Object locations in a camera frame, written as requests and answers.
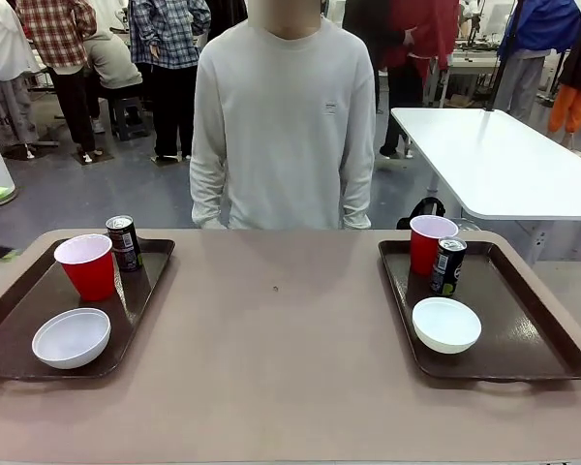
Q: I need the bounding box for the white folding table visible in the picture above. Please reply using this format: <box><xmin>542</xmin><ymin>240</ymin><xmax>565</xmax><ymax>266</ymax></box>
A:
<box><xmin>390</xmin><ymin>107</ymin><xmax>581</xmax><ymax>266</ymax></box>

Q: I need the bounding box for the person in cream sweatshirt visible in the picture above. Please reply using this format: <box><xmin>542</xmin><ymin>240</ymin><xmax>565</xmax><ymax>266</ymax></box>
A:
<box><xmin>189</xmin><ymin>18</ymin><xmax>377</xmax><ymax>231</ymax></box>

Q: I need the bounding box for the black pole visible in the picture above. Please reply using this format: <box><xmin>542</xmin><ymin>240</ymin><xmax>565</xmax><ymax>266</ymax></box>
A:
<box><xmin>485</xmin><ymin>0</ymin><xmax>520</xmax><ymax>113</ymax></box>

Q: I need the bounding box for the dark plastic step stool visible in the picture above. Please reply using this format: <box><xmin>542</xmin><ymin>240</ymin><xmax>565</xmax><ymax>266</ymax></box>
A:
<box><xmin>108</xmin><ymin>95</ymin><xmax>147</xmax><ymax>142</ymax></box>

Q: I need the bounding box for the black Pepsi can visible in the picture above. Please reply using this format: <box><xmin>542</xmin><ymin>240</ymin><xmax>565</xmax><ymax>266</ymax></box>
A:
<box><xmin>428</xmin><ymin>236</ymin><xmax>468</xmax><ymax>298</ymax></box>
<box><xmin>105</xmin><ymin>215</ymin><xmax>143</xmax><ymax>273</ymax></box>

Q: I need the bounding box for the red plastic cup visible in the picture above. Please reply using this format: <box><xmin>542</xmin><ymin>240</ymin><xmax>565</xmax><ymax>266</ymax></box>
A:
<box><xmin>409</xmin><ymin>214</ymin><xmax>460</xmax><ymax>278</ymax></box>
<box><xmin>53</xmin><ymin>232</ymin><xmax>117</xmax><ymax>302</ymax></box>

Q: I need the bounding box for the person in blue plaid shirt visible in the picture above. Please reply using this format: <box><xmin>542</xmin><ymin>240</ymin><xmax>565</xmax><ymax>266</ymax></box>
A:
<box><xmin>128</xmin><ymin>0</ymin><xmax>213</xmax><ymax>164</ymax></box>

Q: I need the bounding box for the person in red jacket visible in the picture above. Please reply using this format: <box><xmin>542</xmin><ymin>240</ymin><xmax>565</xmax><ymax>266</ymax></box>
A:
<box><xmin>378</xmin><ymin>0</ymin><xmax>462</xmax><ymax>160</ymax></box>

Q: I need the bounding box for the figure in white garment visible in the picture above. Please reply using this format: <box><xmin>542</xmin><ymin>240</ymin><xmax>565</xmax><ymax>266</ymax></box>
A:
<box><xmin>0</xmin><ymin>0</ymin><xmax>41</xmax><ymax>157</ymax></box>

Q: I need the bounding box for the brown plastic tray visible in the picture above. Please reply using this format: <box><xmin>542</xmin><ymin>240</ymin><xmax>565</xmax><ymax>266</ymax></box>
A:
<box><xmin>378</xmin><ymin>235</ymin><xmax>581</xmax><ymax>385</ymax></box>
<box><xmin>0</xmin><ymin>230</ymin><xmax>177</xmax><ymax>382</ymax></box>

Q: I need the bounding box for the grey workbench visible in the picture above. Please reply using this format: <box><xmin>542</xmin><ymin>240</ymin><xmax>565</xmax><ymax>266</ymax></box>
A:
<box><xmin>443</xmin><ymin>37</ymin><xmax>504</xmax><ymax>109</ymax></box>

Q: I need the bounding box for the person in black clothes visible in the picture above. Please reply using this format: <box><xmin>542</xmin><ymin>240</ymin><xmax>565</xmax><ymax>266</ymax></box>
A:
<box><xmin>341</xmin><ymin>0</ymin><xmax>393</xmax><ymax>47</ymax></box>

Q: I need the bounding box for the black backpack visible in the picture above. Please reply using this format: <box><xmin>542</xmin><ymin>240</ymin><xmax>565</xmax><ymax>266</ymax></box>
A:
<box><xmin>396</xmin><ymin>197</ymin><xmax>447</xmax><ymax>231</ymax></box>

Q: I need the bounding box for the person's right forearm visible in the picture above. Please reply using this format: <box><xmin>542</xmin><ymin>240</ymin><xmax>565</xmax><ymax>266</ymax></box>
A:
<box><xmin>189</xmin><ymin>159</ymin><xmax>228</xmax><ymax>231</ymax></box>

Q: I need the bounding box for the person in orange trousers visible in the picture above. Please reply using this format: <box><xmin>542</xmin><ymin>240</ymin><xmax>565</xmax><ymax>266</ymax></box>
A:
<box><xmin>546</xmin><ymin>0</ymin><xmax>581</xmax><ymax>149</ymax></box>

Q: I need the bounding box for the seated person in grey hoodie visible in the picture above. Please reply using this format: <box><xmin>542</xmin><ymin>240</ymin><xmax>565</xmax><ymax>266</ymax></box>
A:
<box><xmin>82</xmin><ymin>26</ymin><xmax>144</xmax><ymax>133</ymax></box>

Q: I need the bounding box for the person in blue jacket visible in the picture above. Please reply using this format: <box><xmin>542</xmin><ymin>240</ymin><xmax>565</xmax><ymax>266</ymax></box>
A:
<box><xmin>495</xmin><ymin>0</ymin><xmax>581</xmax><ymax>123</ymax></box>

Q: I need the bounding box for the person's left forearm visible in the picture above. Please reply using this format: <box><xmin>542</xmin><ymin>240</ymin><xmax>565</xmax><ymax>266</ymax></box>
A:
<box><xmin>340</xmin><ymin>164</ymin><xmax>374</xmax><ymax>231</ymax></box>

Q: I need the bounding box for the figure in red plaid shirt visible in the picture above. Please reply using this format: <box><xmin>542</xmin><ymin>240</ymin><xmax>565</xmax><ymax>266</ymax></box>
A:
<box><xmin>15</xmin><ymin>0</ymin><xmax>99</xmax><ymax>157</ymax></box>

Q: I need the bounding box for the white plastic bowl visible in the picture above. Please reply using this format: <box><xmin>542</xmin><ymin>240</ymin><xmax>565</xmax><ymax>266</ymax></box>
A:
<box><xmin>31</xmin><ymin>307</ymin><xmax>112</xmax><ymax>371</ymax></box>
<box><xmin>412</xmin><ymin>296</ymin><xmax>483</xmax><ymax>355</ymax></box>

